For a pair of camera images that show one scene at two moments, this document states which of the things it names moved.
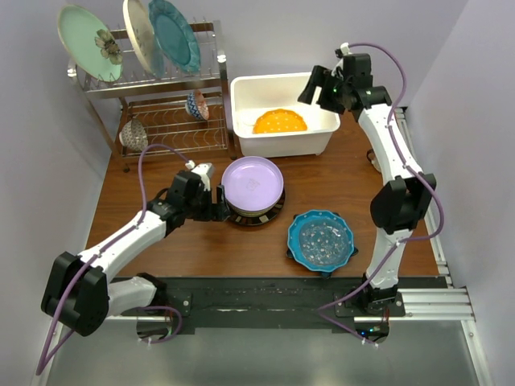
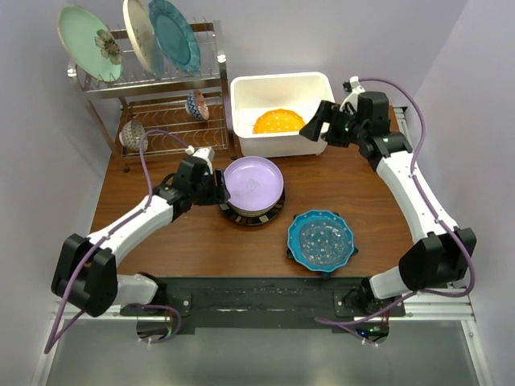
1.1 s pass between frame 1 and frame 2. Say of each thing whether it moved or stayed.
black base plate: stayed
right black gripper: moved
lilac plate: stayed
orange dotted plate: stayed
